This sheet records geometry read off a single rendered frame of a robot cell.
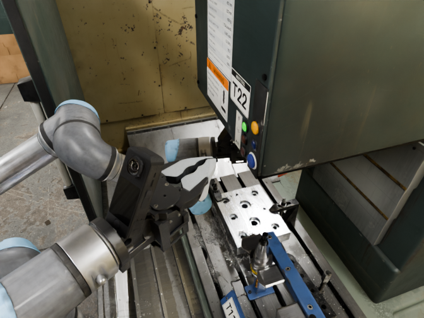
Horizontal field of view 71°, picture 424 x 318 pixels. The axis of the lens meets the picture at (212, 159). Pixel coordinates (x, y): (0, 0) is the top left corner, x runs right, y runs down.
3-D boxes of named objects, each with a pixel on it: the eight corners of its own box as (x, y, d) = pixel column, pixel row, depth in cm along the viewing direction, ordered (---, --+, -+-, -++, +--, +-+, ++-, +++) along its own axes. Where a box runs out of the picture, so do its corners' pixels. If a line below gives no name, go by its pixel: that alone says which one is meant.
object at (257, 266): (275, 265, 85) (276, 260, 83) (257, 275, 83) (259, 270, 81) (262, 248, 89) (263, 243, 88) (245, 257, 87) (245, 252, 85)
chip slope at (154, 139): (148, 237, 162) (141, 204, 145) (133, 162, 211) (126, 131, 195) (293, 199, 184) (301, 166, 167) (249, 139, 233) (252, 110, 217)
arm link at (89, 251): (48, 231, 36) (84, 274, 31) (82, 209, 38) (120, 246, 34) (67, 266, 40) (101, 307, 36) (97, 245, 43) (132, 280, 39)
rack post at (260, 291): (249, 301, 107) (257, 253, 88) (243, 288, 111) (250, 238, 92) (274, 293, 109) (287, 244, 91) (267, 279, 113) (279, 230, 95)
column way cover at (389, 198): (371, 249, 124) (429, 150, 91) (308, 175, 159) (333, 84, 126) (382, 246, 125) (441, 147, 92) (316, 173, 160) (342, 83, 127)
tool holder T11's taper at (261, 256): (272, 259, 84) (275, 245, 79) (259, 266, 82) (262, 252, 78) (262, 247, 87) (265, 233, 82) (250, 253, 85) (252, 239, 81)
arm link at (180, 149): (168, 154, 107) (164, 135, 101) (199, 151, 107) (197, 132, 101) (167, 169, 101) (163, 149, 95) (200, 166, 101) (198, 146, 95)
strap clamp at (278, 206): (269, 227, 132) (273, 204, 123) (265, 221, 135) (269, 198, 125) (295, 219, 136) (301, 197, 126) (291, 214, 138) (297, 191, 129)
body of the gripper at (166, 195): (161, 204, 51) (98, 251, 44) (154, 166, 45) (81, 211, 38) (193, 229, 47) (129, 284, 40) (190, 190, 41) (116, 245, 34)
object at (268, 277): (262, 289, 78) (262, 288, 78) (253, 272, 82) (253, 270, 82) (285, 282, 80) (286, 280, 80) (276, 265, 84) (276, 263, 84)
